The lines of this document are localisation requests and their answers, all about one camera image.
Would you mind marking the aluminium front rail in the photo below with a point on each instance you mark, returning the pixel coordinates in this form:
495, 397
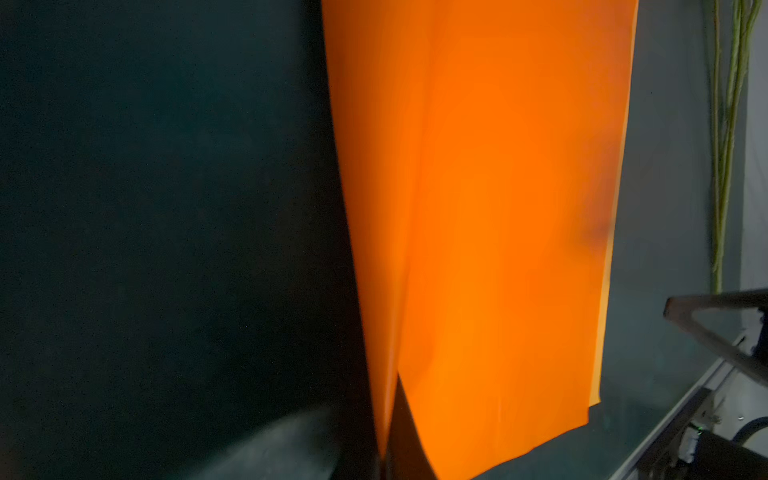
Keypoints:
668, 451

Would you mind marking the orange wrapping paper sheet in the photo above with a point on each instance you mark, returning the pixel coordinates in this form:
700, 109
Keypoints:
480, 146

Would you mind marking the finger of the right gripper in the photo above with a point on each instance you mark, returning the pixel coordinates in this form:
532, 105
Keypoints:
680, 310

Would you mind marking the pink fake flower spray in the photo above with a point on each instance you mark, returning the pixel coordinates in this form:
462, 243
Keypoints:
725, 98

